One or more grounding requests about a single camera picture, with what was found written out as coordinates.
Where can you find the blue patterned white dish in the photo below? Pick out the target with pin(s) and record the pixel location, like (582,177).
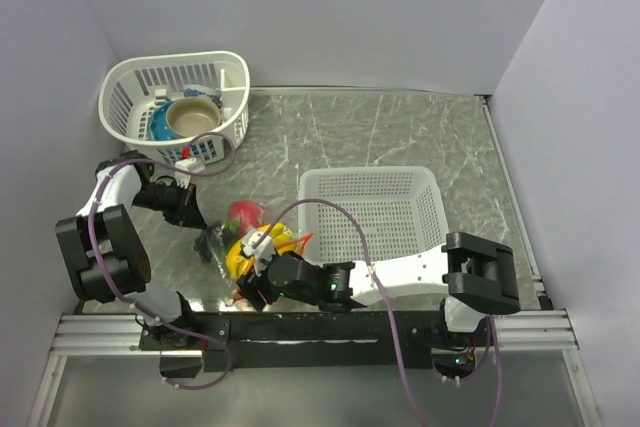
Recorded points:
(201,91)

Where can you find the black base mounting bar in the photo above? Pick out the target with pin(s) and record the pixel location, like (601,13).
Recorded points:
(309,339)

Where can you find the red fake apple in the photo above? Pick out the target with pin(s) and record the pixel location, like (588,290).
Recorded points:
(244,215)

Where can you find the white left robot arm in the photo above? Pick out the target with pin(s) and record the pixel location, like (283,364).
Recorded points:
(104,255)

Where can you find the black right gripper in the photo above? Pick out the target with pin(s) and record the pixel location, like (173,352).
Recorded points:
(250,286)

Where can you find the clear zip top bag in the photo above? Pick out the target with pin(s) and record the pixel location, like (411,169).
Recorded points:
(302,244)

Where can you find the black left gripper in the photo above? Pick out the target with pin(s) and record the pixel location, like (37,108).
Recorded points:
(193,216)

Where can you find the aluminium frame rail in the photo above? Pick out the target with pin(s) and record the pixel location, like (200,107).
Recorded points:
(119,335)

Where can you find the blue plate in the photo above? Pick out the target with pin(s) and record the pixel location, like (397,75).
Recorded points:
(157,127)

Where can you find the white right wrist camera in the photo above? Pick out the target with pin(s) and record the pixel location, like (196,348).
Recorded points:
(258,246)

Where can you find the white slotted dish basket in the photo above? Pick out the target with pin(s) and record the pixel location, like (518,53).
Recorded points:
(137,93)

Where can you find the white perforated tray basket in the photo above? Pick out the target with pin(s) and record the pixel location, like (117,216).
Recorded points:
(399,208)

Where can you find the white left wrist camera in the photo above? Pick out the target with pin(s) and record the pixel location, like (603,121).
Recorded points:
(185,167)

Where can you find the beige bowl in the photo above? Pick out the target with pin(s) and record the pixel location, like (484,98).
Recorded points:
(192,116)

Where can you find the yellow fake banana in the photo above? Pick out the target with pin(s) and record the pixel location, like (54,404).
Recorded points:
(283,240)

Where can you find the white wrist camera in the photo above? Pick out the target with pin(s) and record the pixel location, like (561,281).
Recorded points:
(185,167)
(258,246)

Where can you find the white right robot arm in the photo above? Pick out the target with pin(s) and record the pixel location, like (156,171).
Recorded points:
(475,276)

